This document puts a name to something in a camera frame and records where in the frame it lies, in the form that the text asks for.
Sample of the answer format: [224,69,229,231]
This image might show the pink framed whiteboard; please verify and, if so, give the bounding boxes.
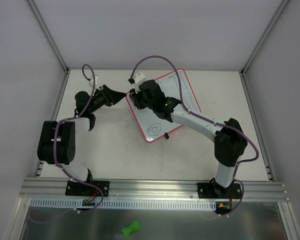
[126,68,201,143]

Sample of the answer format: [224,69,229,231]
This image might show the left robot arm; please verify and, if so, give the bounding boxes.
[37,85,126,195]

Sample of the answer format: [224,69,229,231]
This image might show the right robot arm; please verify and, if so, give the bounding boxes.
[128,78,248,198]

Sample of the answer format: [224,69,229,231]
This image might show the whiteboard stand foot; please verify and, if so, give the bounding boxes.
[164,132,170,140]

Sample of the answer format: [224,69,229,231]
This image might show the green bone shaped toy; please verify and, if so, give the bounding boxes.
[121,220,141,238]

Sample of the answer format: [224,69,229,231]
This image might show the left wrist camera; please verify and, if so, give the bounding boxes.
[88,75,99,88]

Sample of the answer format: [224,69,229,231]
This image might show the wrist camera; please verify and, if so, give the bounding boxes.
[133,71,147,88]
[88,75,99,88]

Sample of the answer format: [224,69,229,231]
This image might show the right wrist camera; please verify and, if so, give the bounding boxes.
[133,71,147,88]

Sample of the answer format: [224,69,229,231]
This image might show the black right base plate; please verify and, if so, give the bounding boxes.
[196,182,242,200]

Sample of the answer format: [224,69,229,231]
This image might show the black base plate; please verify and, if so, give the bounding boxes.
[65,180,110,197]
[196,182,242,200]

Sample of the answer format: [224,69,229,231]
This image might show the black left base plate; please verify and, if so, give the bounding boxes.
[65,180,110,197]

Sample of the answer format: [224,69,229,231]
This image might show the white slotted cable duct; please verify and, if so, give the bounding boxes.
[29,197,217,211]

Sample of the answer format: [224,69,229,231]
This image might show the aluminium mounting rail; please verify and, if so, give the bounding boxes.
[19,177,290,202]

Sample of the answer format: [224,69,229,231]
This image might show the left aluminium frame post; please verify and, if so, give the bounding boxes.
[25,0,69,73]

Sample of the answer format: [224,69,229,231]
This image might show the aluminium frame post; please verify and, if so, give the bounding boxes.
[240,0,290,76]
[25,0,69,73]

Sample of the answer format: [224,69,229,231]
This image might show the right aluminium frame post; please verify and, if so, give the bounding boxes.
[240,0,290,76]

